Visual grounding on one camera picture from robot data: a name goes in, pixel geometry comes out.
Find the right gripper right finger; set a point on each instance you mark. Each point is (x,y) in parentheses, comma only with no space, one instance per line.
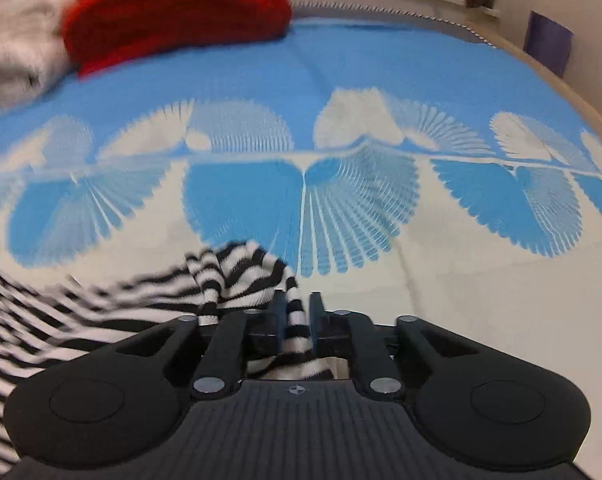
(471,401)

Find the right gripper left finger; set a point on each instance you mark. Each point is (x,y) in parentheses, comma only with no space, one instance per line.
(117,402)

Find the black white striped shirt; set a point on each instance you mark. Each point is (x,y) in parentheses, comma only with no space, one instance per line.
(40,328)

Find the blue white patterned bedsheet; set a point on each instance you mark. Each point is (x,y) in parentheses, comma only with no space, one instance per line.
(394,169)

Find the cream folded blanket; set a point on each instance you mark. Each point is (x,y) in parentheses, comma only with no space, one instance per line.
(33,57)

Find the purple box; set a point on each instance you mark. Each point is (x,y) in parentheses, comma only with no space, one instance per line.
(549,42)

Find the red folded blanket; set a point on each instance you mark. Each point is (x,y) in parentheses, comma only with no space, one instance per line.
(99,34)

